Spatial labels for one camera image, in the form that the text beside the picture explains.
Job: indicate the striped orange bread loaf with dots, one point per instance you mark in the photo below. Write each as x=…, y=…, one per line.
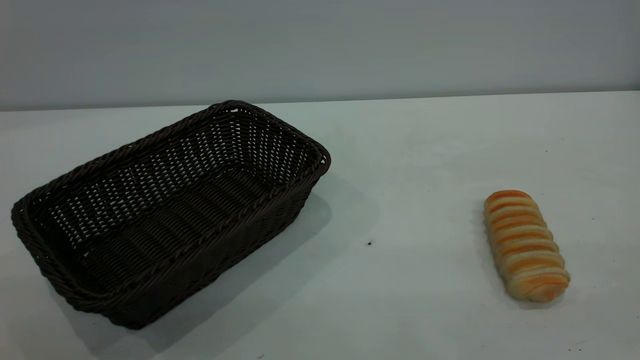
x=525, y=245

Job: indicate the black wicker basket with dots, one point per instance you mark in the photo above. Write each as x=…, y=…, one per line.
x=165, y=235

